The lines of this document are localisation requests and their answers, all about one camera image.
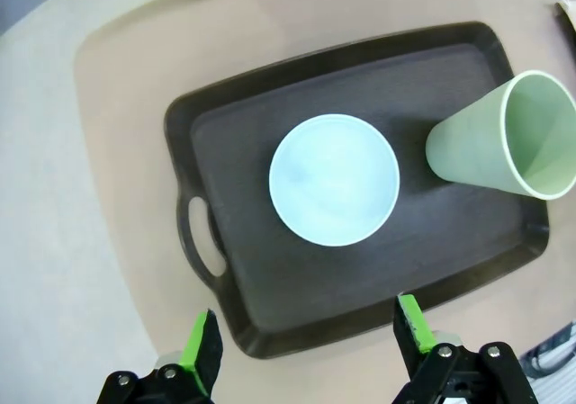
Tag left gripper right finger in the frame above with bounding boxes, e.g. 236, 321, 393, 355
393, 293, 539, 404

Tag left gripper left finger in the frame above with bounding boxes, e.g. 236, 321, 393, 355
98, 308, 226, 404

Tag light blue bowl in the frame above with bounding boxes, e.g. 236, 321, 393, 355
268, 112, 401, 247

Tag light green tall cup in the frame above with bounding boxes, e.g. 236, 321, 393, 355
425, 69, 576, 201

